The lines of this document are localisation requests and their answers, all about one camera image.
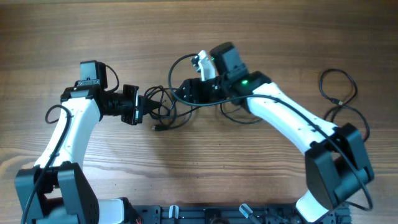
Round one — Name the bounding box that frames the left camera black cable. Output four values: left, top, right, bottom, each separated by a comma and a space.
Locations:
21, 63, 121, 224

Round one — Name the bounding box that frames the black usb cable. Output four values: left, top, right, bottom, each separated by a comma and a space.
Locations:
142, 85, 200, 131
318, 68, 371, 143

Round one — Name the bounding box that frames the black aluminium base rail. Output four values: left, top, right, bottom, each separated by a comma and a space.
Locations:
124, 203, 352, 224

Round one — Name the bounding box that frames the camera black cable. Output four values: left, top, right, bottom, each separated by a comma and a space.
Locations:
21, 63, 121, 224
167, 53, 374, 212

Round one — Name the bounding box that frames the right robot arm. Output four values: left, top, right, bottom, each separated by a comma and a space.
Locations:
173, 42, 374, 223

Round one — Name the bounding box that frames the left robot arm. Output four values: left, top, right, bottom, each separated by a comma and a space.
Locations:
15, 60, 160, 223

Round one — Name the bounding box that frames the right camera black cable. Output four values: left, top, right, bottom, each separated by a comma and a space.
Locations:
167, 53, 374, 212

